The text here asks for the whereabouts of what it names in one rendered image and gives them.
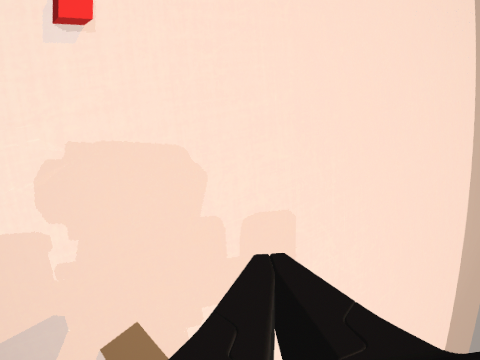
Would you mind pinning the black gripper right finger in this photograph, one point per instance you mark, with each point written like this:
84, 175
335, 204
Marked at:
314, 321

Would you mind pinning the red square block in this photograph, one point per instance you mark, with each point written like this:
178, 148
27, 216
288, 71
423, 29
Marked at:
72, 11

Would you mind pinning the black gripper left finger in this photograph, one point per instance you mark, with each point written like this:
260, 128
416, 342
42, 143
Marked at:
242, 327

